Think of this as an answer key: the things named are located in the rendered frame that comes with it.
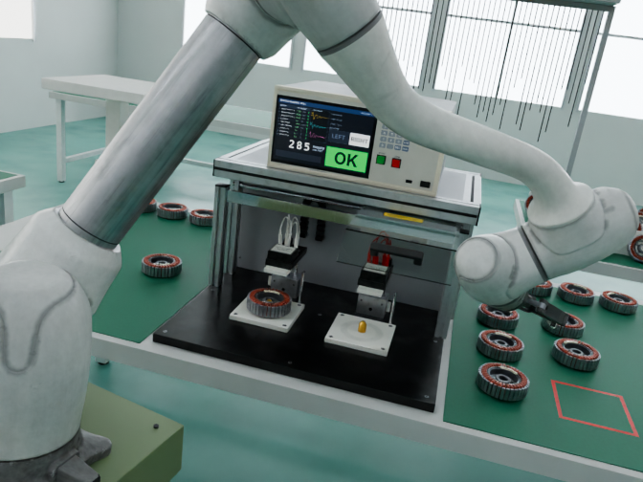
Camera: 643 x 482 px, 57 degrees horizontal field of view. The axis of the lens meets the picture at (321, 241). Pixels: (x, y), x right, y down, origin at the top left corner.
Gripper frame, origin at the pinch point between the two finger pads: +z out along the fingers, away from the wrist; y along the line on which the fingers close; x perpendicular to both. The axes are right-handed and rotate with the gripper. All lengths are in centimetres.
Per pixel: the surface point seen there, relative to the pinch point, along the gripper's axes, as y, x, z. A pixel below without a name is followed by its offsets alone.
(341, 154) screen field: -51, 20, -12
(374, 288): -34.8, -7.3, 0.3
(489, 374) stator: -3.1, -15.5, 6.0
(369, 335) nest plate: -31.5, -18.3, 1.2
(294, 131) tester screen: -63, 21, -18
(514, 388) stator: 3.2, -16.3, 5.0
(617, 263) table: -1, 46, 121
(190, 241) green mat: -111, -14, 14
